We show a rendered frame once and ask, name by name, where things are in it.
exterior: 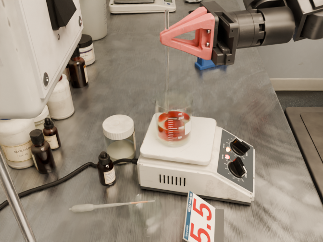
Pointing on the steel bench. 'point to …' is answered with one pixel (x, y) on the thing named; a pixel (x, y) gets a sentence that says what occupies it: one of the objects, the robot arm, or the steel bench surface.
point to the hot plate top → (185, 155)
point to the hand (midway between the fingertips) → (166, 37)
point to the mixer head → (34, 52)
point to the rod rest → (201, 64)
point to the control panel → (247, 180)
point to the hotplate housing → (192, 177)
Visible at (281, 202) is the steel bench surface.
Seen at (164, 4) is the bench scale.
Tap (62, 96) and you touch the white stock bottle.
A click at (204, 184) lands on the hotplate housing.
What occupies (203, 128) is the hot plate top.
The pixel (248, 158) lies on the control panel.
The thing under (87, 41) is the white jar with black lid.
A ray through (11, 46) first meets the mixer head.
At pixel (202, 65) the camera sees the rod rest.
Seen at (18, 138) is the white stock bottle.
